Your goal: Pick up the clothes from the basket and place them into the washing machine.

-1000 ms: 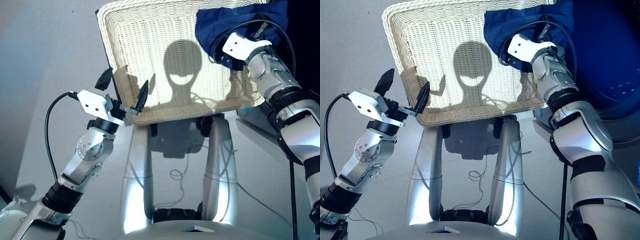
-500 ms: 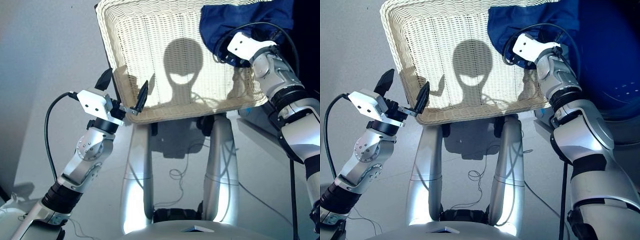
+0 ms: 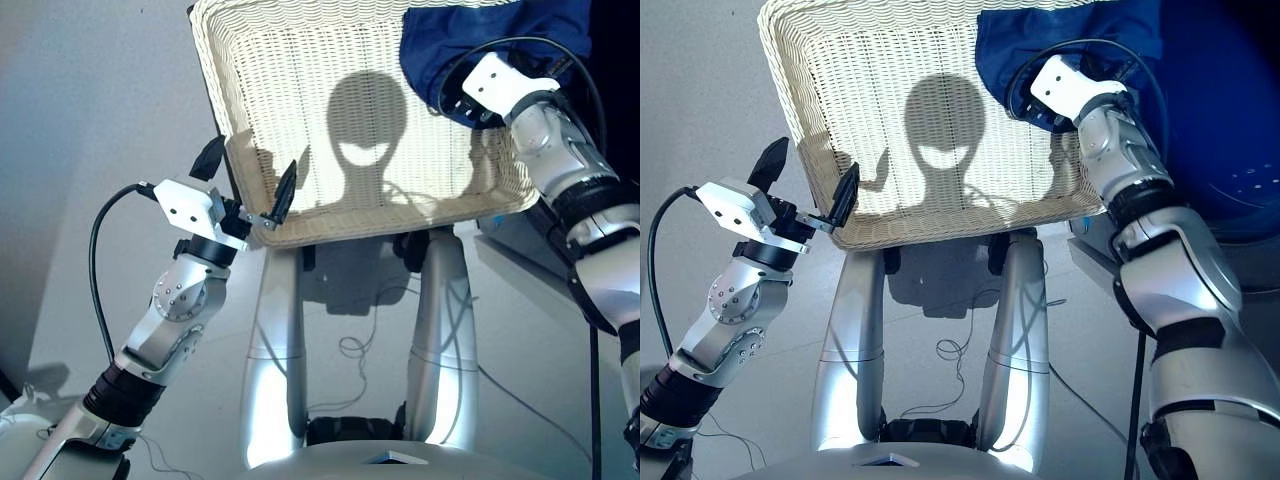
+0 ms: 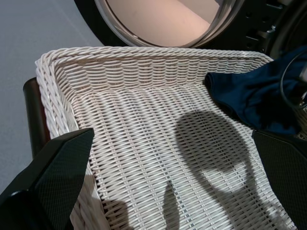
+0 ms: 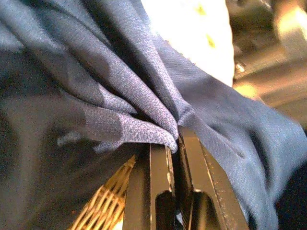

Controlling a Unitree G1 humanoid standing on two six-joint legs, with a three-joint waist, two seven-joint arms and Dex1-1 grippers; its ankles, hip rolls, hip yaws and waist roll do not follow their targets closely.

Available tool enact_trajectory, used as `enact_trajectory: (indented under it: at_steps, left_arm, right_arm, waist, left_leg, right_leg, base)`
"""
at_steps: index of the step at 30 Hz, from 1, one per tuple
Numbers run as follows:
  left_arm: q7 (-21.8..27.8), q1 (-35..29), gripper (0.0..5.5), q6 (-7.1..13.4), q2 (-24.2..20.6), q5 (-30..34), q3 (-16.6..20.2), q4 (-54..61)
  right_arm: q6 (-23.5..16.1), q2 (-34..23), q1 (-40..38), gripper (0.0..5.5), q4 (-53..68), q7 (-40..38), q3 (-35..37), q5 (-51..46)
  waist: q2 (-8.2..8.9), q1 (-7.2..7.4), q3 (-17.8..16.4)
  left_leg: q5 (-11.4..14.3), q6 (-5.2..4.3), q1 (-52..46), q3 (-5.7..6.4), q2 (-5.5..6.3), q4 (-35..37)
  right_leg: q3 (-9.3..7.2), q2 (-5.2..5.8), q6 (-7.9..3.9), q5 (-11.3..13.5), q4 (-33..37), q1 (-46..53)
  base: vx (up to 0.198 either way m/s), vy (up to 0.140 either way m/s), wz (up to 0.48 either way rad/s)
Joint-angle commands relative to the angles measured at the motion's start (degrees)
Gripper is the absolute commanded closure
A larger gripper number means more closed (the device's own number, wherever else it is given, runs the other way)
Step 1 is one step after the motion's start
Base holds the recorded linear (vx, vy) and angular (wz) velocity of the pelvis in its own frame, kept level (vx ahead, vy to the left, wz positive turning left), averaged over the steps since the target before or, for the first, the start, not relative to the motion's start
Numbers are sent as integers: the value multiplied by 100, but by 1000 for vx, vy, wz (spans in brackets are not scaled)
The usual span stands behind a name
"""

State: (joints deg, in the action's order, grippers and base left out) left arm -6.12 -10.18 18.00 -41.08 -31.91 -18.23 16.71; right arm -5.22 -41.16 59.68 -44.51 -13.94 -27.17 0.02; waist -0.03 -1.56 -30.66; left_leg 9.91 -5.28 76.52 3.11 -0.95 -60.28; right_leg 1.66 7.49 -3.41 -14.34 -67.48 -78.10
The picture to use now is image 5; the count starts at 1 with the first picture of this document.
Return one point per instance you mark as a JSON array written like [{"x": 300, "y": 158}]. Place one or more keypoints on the pale woven laundry basket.
[{"x": 105, "y": 206}]

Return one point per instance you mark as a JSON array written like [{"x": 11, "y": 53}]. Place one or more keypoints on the navy blue garment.
[{"x": 96, "y": 72}]

